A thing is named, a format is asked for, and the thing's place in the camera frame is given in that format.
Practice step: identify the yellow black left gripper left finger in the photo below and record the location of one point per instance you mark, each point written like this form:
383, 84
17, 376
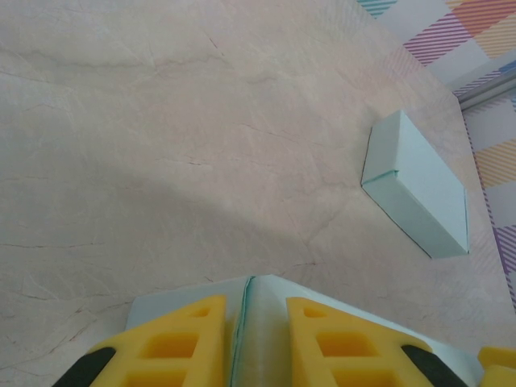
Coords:
133, 363

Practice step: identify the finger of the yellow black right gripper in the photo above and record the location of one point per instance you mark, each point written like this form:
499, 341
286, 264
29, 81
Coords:
502, 369

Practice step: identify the light blue paper box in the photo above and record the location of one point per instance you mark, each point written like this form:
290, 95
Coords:
262, 342
419, 189

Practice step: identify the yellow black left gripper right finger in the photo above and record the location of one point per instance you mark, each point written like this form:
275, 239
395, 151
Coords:
306, 363

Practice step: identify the aluminium frame post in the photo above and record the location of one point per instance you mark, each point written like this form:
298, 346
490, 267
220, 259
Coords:
488, 90

